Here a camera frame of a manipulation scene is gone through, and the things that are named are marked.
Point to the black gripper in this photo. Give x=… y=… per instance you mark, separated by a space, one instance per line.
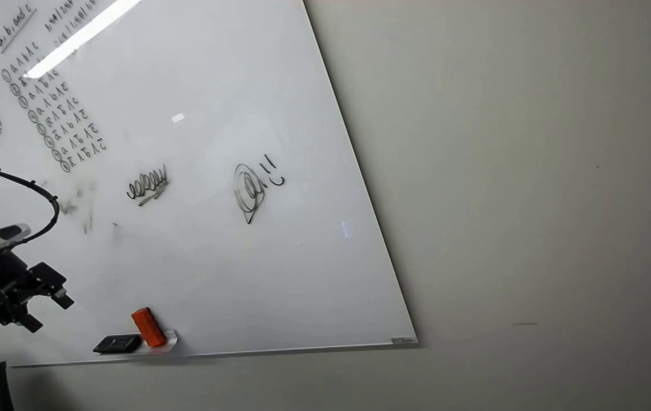
x=0 y=275

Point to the orange foam eraser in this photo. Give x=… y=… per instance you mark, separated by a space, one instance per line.
x=147 y=327

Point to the silver marker tray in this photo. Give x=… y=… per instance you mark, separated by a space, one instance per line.
x=172 y=338

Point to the white wall whiteboard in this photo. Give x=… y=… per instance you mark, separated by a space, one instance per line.
x=225 y=91

